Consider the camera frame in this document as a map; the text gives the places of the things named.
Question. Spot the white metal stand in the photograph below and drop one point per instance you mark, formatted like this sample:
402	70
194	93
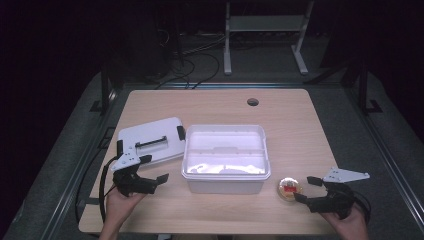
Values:
266	23

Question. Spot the white plastic storage box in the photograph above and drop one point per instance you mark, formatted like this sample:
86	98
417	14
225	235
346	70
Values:
226	185

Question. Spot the person's left hand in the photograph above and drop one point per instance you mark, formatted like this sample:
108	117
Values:
118	208

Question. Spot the small round red label container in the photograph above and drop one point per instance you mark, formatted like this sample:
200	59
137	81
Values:
289	189

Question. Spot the person's right hand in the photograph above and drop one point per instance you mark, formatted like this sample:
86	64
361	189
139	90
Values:
353	226

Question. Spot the black frame post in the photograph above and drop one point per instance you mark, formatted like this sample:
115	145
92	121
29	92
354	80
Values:
105	86
363	90

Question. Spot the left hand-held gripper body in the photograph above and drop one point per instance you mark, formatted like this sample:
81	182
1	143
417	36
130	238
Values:
133	185

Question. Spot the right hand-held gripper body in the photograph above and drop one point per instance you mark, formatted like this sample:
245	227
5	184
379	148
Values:
336	201

